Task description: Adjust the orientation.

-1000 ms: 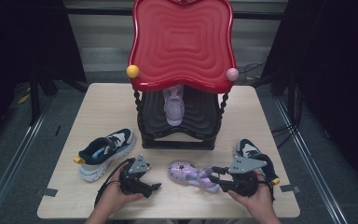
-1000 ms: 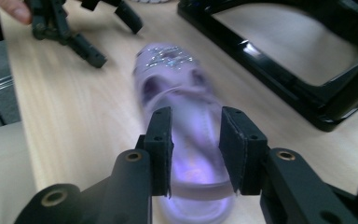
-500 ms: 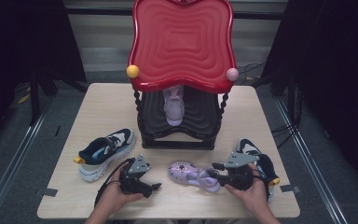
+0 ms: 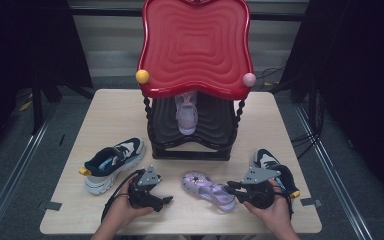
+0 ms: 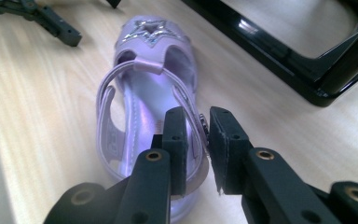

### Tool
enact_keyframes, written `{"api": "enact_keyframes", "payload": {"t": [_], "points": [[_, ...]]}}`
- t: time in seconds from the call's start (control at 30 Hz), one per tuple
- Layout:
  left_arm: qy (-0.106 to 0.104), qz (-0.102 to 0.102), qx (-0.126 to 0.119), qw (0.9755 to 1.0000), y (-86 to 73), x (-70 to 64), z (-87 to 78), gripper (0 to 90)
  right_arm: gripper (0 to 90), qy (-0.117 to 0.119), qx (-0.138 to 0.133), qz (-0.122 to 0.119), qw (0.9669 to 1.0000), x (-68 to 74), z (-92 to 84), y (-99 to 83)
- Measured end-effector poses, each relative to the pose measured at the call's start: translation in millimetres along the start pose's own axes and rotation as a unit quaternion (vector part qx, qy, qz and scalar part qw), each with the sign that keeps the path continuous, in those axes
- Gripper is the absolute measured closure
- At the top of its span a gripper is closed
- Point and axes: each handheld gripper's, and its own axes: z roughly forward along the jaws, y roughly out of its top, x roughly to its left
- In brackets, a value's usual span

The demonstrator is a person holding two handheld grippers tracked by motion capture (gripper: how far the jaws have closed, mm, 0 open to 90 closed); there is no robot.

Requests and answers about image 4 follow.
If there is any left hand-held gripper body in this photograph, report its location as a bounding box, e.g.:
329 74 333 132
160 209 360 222
127 164 165 213

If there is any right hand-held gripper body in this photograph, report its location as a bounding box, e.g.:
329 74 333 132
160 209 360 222
238 165 283 210

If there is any purple sandal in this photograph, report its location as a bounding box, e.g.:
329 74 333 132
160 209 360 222
180 170 238 213
174 91 199 136

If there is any navy and white sneaker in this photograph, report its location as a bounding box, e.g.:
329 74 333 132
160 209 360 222
78 137 147 196
249 148 302 201

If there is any red and black shoe rack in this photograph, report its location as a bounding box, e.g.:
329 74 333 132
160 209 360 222
135 0 258 162

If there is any person's left hand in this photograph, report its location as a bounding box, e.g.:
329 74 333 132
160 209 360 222
108 174 155 232

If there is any person's right hand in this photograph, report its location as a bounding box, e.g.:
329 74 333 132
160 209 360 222
243 178 296 235

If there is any grey tape strip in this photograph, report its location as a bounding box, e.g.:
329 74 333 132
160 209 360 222
300 197 324 208
45 201 63 212

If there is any pink ball knob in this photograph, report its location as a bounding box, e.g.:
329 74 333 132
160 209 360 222
242 72 257 88

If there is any yellow ball knob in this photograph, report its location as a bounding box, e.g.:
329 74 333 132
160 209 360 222
135 69 151 85

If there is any black metal stand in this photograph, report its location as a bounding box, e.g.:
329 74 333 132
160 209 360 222
30 81 45 135

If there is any black curtain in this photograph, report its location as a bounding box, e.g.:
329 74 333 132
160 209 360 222
0 0 94 164
281 0 384 209

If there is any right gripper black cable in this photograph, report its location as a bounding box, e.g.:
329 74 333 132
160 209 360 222
269 186 296 222

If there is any bundle of black floor cables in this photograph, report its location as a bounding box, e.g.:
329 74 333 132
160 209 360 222
291 132 322 160

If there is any metal floor rail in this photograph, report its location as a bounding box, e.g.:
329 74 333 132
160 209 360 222
294 104 376 240
0 108 58 240

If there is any black floor cable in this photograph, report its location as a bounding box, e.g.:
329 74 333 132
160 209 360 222
255 65 286 82

